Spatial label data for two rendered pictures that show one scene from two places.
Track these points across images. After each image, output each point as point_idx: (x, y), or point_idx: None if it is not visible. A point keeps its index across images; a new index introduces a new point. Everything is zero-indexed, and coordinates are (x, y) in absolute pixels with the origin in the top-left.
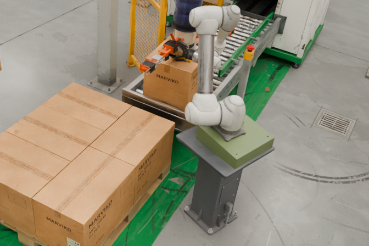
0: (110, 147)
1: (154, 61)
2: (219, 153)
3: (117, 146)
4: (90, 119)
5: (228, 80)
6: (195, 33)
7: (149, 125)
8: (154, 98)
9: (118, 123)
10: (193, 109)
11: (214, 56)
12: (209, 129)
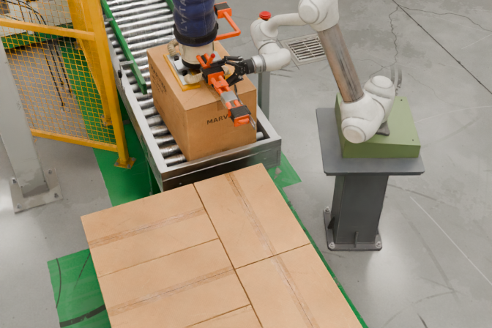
0: (257, 250)
1: (231, 104)
2: (390, 153)
3: (259, 241)
4: (181, 240)
5: None
6: None
7: (246, 188)
8: (209, 153)
9: (215, 216)
10: (364, 124)
11: (281, 50)
12: None
